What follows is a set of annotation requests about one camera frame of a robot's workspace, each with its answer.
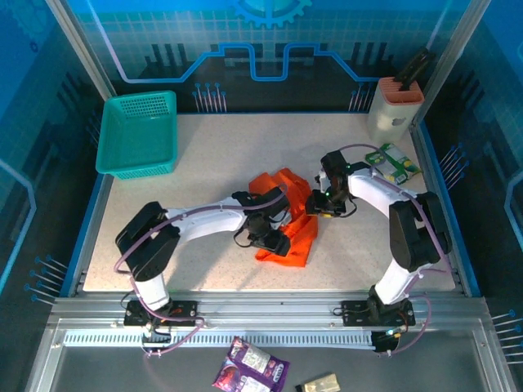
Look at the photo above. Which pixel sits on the green snack packet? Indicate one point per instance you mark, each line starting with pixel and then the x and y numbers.
pixel 398 165

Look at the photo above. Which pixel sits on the aluminium frame rail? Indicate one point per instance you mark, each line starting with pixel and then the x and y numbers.
pixel 265 308

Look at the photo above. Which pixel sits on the orange t-shirt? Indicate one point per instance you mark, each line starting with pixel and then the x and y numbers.
pixel 302 241

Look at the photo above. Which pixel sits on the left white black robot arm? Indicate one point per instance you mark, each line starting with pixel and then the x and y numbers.
pixel 204 222

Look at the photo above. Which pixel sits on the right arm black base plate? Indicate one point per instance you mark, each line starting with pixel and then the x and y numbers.
pixel 353 312

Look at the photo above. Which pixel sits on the cream knife block orange top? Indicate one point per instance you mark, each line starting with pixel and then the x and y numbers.
pixel 388 110

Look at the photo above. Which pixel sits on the purple snack packet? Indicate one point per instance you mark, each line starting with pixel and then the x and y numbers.
pixel 249 363

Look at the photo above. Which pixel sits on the aluminium frame post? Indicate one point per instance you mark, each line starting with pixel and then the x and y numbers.
pixel 81 49
pixel 453 53

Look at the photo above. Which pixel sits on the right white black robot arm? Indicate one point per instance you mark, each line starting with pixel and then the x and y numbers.
pixel 376 190

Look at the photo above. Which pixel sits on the gold brown packet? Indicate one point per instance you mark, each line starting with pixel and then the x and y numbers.
pixel 323 384

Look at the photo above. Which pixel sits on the teal plastic basket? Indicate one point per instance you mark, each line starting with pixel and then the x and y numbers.
pixel 137 134

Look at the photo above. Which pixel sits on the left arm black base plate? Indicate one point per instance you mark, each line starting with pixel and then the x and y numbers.
pixel 184 306

